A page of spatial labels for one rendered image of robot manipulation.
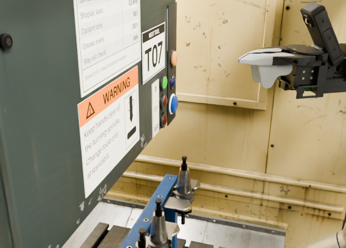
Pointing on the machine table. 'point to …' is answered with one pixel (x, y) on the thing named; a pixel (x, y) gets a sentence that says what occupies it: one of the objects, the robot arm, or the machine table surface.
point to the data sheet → (106, 33)
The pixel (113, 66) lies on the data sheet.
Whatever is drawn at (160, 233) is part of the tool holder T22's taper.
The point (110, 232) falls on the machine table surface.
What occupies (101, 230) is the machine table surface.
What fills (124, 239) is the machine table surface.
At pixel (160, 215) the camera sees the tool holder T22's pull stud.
